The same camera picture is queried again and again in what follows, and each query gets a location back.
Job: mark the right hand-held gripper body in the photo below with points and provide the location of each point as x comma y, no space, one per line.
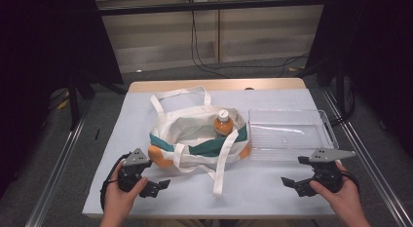
326,173

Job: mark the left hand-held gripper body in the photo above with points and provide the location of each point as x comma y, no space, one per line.
131,175

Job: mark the person's left hand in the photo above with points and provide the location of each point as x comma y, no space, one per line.
118,202

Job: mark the person's right hand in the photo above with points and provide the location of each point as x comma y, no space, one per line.
344,199

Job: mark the pale grey table mat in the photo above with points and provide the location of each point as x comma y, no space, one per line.
253,188

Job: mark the clear plastic container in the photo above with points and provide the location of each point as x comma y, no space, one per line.
289,136

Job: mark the white teal orange tote bag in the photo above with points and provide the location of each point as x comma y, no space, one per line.
195,123

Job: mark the black metal stand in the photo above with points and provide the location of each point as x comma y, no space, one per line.
74,103
340,90

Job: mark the orange juice bottle white cap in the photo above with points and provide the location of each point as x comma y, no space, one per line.
223,124

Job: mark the dark curtain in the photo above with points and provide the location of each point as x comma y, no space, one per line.
48,42
373,51

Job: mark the black horizontal bar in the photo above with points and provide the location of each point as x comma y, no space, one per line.
211,5

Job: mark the metal floor rail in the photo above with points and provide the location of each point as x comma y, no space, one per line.
55,175
367,162

